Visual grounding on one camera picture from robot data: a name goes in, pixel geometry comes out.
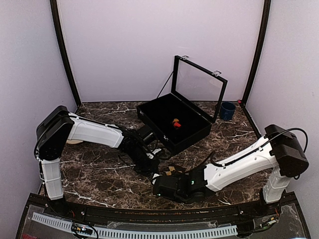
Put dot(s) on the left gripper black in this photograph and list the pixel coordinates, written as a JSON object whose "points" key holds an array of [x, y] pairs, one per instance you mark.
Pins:
{"points": [[152, 167]]}

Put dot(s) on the tan brown argyle sock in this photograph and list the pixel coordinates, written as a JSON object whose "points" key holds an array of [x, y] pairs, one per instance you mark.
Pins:
{"points": [[174, 170]]}

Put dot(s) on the red orange argyle sock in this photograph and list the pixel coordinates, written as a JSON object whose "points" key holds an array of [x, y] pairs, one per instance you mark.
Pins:
{"points": [[176, 123]]}

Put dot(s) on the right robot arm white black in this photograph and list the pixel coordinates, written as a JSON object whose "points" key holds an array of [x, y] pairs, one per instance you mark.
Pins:
{"points": [[278, 149]]}

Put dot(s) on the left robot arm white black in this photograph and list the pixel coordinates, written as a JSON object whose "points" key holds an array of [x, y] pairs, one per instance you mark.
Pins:
{"points": [[61, 126]]}

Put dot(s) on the black display case box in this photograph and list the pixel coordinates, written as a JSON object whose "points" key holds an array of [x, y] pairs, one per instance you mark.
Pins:
{"points": [[195, 99]]}

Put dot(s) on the beige round plate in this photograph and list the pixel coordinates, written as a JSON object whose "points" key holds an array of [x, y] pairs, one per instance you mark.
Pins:
{"points": [[73, 141]]}

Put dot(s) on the blue mug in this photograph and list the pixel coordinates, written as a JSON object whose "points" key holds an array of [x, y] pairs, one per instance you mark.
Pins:
{"points": [[227, 111]]}

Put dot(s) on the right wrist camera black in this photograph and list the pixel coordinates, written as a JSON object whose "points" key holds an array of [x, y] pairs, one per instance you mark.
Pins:
{"points": [[165, 186]]}

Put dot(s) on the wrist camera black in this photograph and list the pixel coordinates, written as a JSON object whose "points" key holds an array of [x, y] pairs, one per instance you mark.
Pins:
{"points": [[146, 134], [165, 186]]}

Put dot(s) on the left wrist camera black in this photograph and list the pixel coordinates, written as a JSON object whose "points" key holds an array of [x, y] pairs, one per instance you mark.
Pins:
{"points": [[146, 134]]}

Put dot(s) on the white slotted cable duct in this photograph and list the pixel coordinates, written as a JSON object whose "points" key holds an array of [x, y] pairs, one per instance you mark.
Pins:
{"points": [[84, 231]]}

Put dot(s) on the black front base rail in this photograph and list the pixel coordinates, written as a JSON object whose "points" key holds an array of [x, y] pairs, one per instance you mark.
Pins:
{"points": [[285, 221]]}

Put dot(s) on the left black frame post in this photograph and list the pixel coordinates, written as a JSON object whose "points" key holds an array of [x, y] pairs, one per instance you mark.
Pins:
{"points": [[63, 52]]}

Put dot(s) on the black frame post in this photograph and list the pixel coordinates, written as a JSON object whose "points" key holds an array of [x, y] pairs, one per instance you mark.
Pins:
{"points": [[258, 51], [63, 52]]}

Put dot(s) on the right black frame post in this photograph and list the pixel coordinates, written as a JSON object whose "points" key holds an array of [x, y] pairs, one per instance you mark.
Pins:
{"points": [[258, 51]]}

